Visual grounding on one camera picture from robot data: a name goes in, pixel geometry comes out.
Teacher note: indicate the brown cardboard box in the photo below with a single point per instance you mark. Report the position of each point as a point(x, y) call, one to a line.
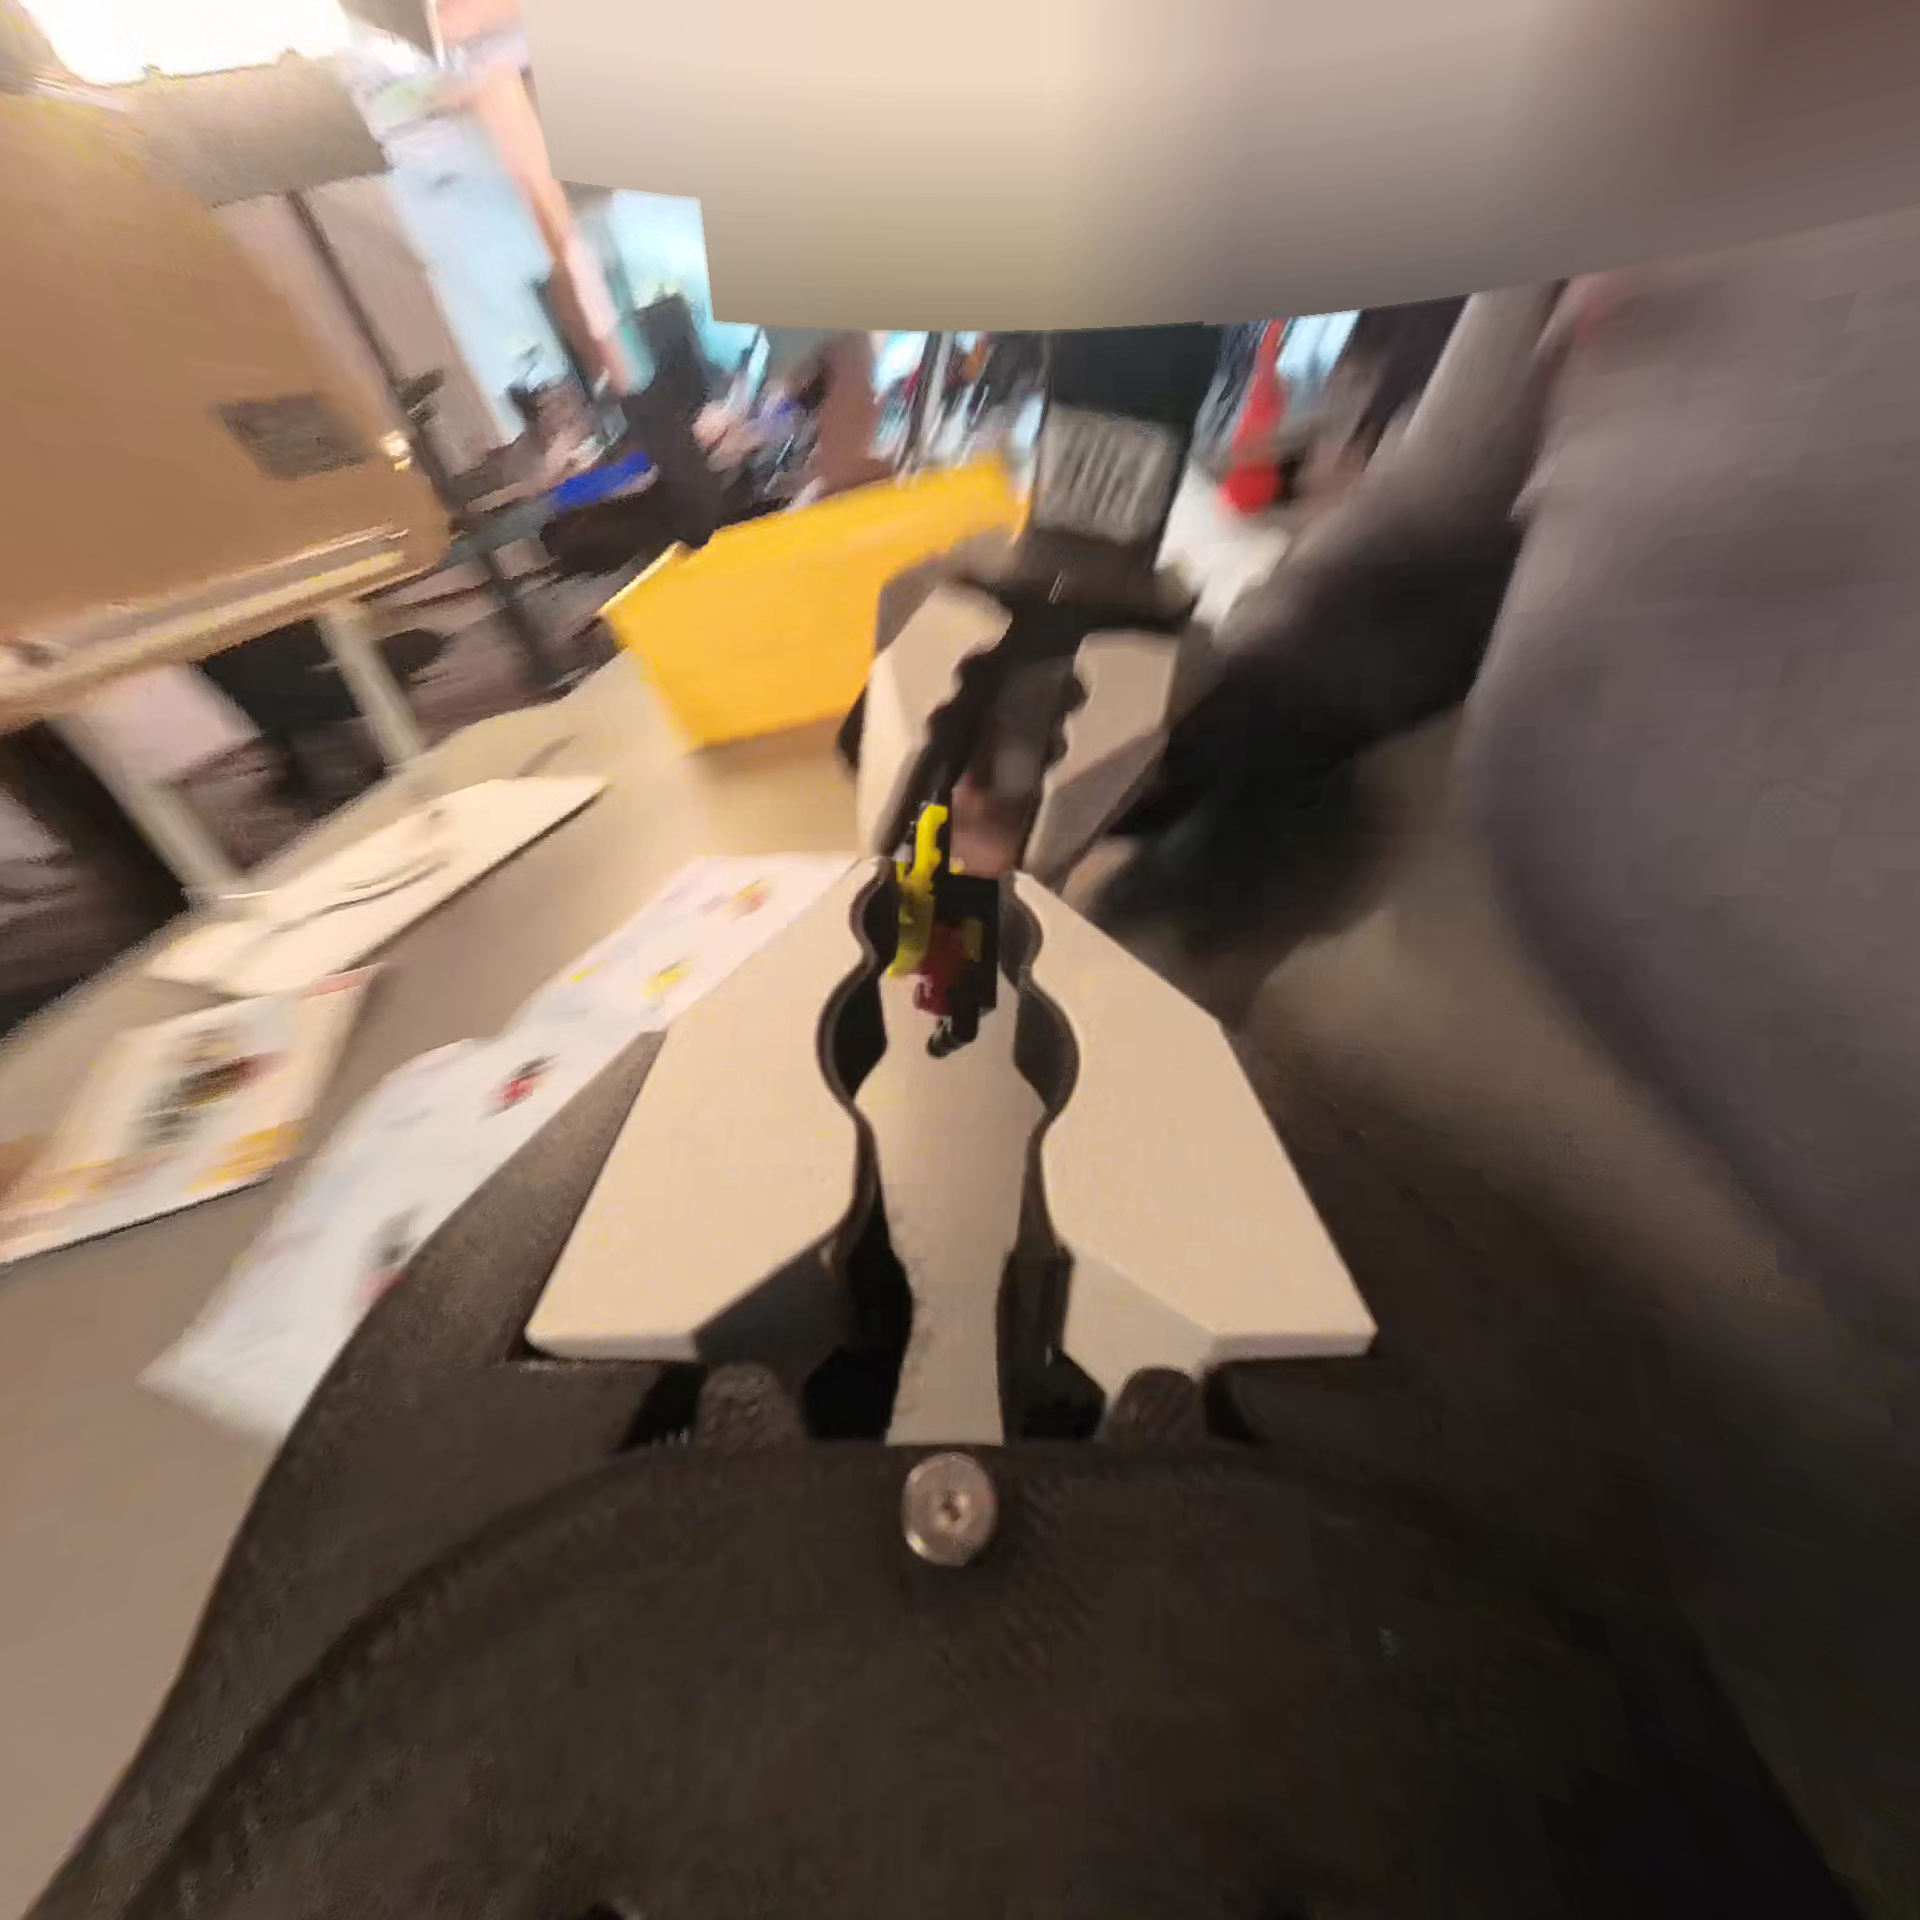
point(149, 376)

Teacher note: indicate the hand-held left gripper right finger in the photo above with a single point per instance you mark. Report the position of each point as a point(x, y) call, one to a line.
point(1200, 1184)

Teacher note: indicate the black red yellow lego model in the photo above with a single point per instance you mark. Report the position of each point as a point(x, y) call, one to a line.
point(943, 930)

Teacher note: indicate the white stand base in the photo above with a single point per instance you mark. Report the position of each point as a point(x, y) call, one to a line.
point(389, 870)

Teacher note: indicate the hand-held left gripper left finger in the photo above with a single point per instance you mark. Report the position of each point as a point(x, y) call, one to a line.
point(704, 1184)

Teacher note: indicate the clear acrylic stand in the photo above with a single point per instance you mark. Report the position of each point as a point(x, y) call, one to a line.
point(196, 616)

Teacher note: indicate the lego instruction booklet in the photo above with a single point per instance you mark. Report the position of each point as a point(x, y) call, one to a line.
point(451, 1109)

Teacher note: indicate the yellow plastic bin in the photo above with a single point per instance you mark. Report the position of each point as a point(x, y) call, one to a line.
point(797, 599)

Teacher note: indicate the red background object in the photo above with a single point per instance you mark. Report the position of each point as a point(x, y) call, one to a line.
point(1259, 436)

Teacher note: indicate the printed lego leaflet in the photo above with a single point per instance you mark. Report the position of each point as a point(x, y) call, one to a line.
point(182, 1095)

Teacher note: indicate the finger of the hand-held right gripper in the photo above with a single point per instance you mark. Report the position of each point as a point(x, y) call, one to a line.
point(1110, 734)
point(908, 704)

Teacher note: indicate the person's grey clothing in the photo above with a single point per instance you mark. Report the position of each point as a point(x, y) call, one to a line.
point(1711, 750)

